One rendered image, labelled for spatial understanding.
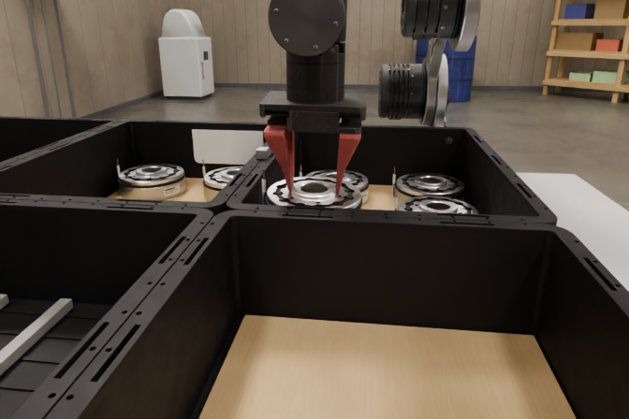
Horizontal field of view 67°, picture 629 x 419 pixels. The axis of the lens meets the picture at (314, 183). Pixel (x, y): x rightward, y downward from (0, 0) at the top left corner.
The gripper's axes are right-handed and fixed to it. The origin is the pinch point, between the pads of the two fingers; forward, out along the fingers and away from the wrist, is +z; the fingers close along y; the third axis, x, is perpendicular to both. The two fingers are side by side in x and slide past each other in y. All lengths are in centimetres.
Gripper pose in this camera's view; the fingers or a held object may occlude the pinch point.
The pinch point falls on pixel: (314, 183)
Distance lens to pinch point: 50.6
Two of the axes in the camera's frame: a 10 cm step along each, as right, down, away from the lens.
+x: 1.0, -3.7, 9.2
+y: 9.9, 0.5, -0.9
